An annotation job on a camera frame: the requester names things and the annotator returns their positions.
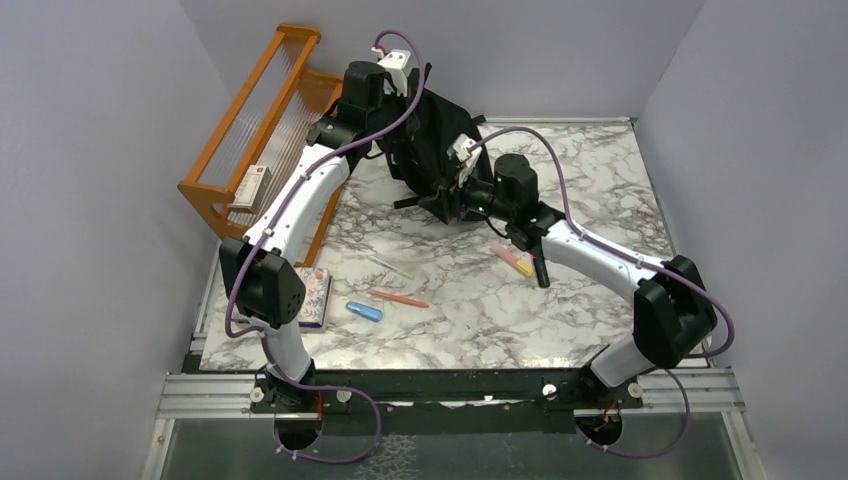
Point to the black pink highlighter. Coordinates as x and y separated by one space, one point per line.
540 267

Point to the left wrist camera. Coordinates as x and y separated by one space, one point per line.
394 63

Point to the blue glue stick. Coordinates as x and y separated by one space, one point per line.
365 311

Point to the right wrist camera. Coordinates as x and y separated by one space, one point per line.
466 152

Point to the black backpack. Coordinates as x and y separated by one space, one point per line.
418 154

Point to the orange pen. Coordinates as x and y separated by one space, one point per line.
399 299

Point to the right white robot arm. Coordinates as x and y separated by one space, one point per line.
670 314

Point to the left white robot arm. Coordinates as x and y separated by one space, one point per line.
265 294

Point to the peach yellow highlighter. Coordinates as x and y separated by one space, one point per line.
514 261

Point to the floral cover book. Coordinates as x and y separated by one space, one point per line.
317 282

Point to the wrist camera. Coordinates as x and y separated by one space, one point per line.
394 63
466 152

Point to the small white red box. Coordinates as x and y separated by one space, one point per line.
251 191

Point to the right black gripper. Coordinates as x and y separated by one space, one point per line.
459 199

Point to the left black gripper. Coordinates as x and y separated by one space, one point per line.
409 126

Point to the orange wooden rack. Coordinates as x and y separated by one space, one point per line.
266 124

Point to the white yellow-tipped pen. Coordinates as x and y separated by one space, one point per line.
405 274

